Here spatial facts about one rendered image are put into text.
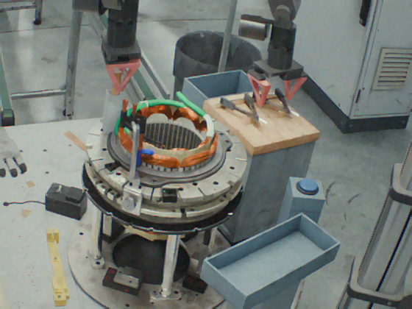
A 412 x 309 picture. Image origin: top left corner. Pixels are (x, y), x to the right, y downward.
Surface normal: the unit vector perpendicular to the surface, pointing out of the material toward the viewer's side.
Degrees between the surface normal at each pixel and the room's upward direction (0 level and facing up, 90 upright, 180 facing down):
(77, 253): 0
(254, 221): 90
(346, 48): 90
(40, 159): 0
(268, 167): 90
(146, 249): 0
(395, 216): 90
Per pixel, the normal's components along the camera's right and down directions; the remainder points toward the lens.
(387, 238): -0.26, 0.50
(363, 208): 0.15, -0.82
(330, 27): -0.92, 0.09
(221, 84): 0.53, 0.54
